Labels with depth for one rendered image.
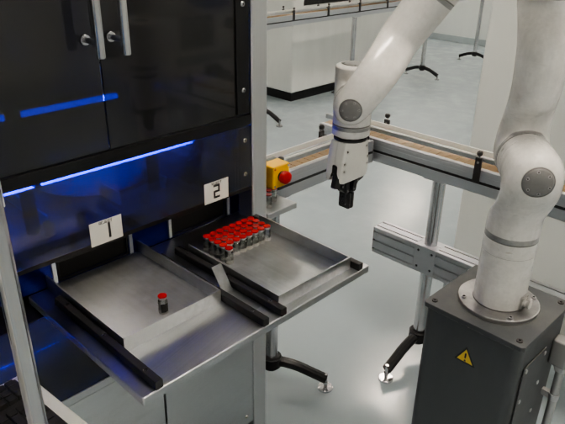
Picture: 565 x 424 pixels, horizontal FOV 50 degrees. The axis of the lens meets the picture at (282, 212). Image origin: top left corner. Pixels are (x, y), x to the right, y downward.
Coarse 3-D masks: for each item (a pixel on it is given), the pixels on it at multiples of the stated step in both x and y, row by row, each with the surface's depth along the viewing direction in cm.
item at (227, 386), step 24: (240, 360) 198; (96, 384) 156; (192, 384) 184; (216, 384) 193; (240, 384) 202; (72, 408) 153; (96, 408) 159; (120, 408) 165; (144, 408) 172; (168, 408) 180; (192, 408) 188; (216, 408) 197; (240, 408) 207
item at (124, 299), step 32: (128, 256) 160; (160, 256) 155; (64, 288) 146; (96, 288) 146; (128, 288) 146; (160, 288) 147; (192, 288) 147; (96, 320) 130; (128, 320) 135; (160, 320) 129
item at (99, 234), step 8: (120, 216) 145; (96, 224) 141; (104, 224) 142; (112, 224) 144; (120, 224) 146; (96, 232) 141; (104, 232) 143; (112, 232) 145; (120, 232) 147; (96, 240) 142; (104, 240) 144
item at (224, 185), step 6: (222, 180) 166; (204, 186) 162; (210, 186) 163; (222, 186) 166; (228, 186) 168; (204, 192) 162; (210, 192) 164; (216, 192) 166; (222, 192) 167; (228, 192) 169; (204, 198) 163; (210, 198) 165; (216, 198) 166; (222, 198) 168
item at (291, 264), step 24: (288, 240) 170; (312, 240) 163; (216, 264) 153; (240, 264) 157; (264, 264) 157; (288, 264) 158; (312, 264) 158; (336, 264) 151; (264, 288) 141; (288, 288) 147; (312, 288) 147
